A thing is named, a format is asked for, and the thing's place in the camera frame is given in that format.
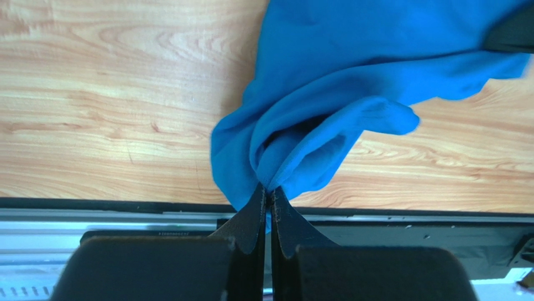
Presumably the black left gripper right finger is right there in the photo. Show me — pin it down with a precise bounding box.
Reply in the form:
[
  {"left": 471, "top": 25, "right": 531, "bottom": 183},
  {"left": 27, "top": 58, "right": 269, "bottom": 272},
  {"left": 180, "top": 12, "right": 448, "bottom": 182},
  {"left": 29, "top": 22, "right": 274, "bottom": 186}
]
[{"left": 271, "top": 187, "right": 338, "bottom": 300}]

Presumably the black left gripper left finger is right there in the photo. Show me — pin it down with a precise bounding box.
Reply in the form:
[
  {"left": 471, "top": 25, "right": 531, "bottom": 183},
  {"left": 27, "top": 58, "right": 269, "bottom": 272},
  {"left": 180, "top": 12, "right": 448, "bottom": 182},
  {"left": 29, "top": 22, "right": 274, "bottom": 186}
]
[{"left": 209, "top": 184, "right": 266, "bottom": 300}]

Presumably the blue t shirt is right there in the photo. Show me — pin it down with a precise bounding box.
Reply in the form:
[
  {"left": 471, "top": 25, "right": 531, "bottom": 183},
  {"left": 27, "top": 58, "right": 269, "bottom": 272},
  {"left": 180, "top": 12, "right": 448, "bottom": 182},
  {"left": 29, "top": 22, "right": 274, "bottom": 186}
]
[{"left": 211, "top": 1, "right": 530, "bottom": 210}]

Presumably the black t shirt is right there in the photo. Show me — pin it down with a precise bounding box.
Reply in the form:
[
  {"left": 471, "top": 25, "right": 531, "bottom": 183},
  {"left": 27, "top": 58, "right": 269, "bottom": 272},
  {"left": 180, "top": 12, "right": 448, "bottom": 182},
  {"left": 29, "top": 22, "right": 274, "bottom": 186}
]
[{"left": 483, "top": 2, "right": 533, "bottom": 54}]

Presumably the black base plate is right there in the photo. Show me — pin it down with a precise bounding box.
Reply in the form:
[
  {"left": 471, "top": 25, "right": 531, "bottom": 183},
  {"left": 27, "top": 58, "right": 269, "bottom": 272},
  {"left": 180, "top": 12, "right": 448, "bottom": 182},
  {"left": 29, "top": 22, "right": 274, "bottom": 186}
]
[{"left": 1, "top": 198, "right": 533, "bottom": 280}]

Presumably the aluminium frame rail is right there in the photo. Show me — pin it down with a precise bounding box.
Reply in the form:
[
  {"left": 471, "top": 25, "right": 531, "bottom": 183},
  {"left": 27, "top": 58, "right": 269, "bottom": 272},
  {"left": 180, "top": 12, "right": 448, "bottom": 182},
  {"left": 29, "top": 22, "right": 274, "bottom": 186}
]
[{"left": 1, "top": 208, "right": 533, "bottom": 300}]

